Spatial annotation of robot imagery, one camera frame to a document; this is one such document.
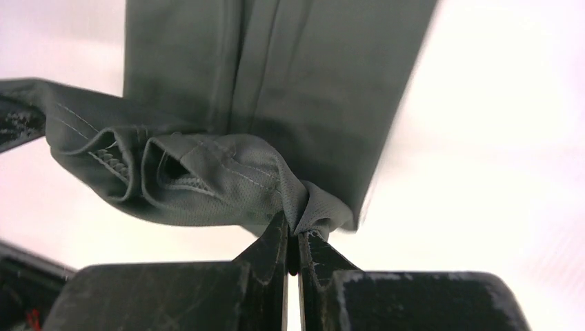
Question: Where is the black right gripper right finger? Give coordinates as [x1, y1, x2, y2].
[297, 231, 530, 330]

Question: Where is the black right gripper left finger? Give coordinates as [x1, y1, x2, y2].
[43, 213, 288, 331]

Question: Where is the dark grey t-shirt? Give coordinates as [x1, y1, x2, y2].
[1, 1, 437, 238]

